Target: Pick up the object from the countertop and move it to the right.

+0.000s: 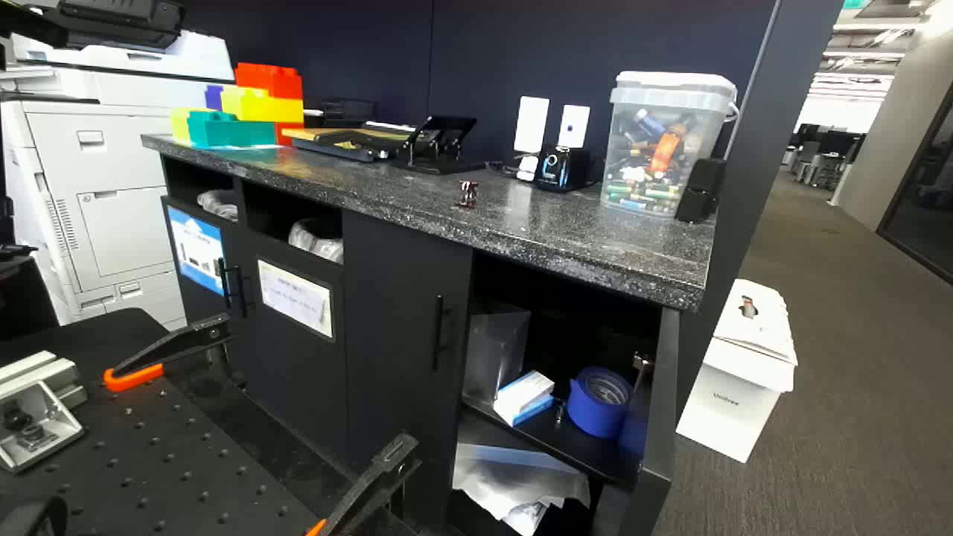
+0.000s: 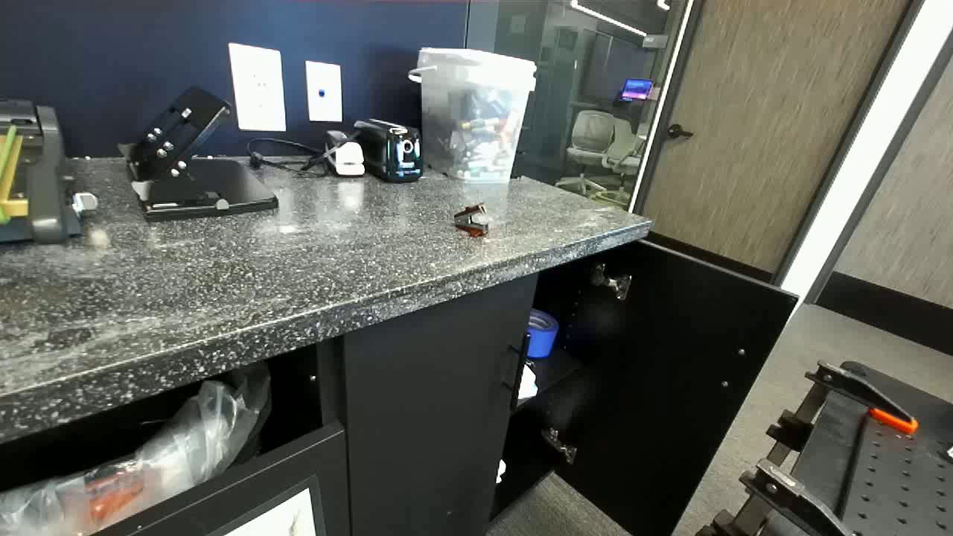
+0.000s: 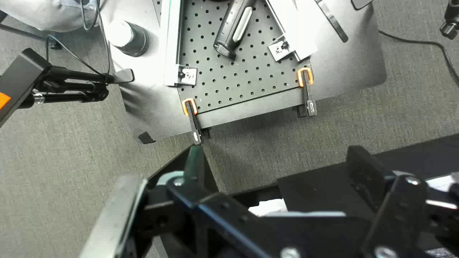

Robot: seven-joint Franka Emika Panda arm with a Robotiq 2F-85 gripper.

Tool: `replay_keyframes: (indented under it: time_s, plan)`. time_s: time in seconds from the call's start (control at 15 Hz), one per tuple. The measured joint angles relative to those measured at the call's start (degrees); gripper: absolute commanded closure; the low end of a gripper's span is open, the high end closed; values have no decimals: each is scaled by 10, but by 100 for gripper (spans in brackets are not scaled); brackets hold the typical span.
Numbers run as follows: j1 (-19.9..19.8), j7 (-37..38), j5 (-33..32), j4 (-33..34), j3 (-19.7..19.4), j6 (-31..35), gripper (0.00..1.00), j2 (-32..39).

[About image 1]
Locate black cabinet with granite countertop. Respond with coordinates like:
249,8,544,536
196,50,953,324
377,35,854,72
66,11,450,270
140,132,717,536

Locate closed black cabinet door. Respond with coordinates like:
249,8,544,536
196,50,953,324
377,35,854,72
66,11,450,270
341,212,477,531

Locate small white and blue box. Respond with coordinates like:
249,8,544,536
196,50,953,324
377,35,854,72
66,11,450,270
490,370,559,428

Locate clear plastic bag in cubby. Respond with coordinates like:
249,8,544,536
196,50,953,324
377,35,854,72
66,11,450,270
286,220,344,269

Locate blue tape roll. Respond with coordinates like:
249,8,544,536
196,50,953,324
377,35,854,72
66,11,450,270
566,364,638,444

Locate white paper drawer label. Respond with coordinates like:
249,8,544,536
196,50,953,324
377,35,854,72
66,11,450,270
257,257,335,342

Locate crumpled white plastic sheets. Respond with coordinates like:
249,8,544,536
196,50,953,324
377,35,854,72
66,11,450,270
450,438,595,536

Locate clear plastic bucket with lid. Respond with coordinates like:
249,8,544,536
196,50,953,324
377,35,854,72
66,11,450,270
601,69,741,218

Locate small black box device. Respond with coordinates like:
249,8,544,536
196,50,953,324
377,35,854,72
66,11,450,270
673,156,727,226

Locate open black cabinet door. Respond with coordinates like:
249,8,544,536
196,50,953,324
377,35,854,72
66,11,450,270
615,304,685,536

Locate white bundle in cubby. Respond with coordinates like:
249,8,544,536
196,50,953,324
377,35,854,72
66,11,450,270
193,188,240,224

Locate yellow plastic bin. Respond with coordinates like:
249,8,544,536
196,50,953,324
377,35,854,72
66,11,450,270
218,84,306,127

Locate white cardboard box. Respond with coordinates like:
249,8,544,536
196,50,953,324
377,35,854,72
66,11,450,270
673,278,800,467

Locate orange plastic bin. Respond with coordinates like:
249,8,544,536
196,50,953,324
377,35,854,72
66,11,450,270
231,60,306,102

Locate black perforated table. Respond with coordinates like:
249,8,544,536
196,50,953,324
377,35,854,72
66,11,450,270
0,304,322,536

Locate white office printer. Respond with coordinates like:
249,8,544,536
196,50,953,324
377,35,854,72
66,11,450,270
0,0,237,330

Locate large white wall outlet plate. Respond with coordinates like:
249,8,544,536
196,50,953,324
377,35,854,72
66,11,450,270
513,92,550,157

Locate small white wall plate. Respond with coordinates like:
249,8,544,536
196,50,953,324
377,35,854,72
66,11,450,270
553,102,593,153

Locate black clamp with orange handle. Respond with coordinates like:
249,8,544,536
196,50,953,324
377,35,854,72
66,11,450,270
99,312,234,400
303,428,425,536

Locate grey metal bracket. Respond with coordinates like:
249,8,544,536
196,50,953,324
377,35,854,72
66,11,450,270
0,349,90,477

